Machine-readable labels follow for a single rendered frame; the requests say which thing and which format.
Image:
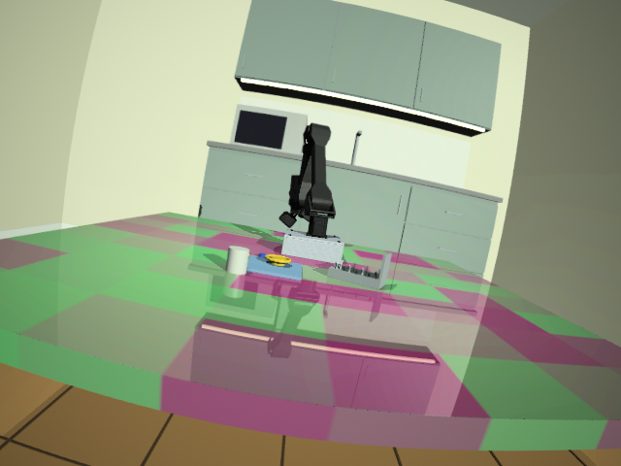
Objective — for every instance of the light blue square mat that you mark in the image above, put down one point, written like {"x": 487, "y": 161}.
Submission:
{"x": 262, "y": 266}

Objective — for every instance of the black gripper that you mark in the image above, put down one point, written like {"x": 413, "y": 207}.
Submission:
{"x": 288, "y": 219}

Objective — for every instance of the yellow plate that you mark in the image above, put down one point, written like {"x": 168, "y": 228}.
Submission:
{"x": 277, "y": 260}

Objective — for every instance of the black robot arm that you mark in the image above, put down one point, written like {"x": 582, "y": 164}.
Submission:
{"x": 309, "y": 190}

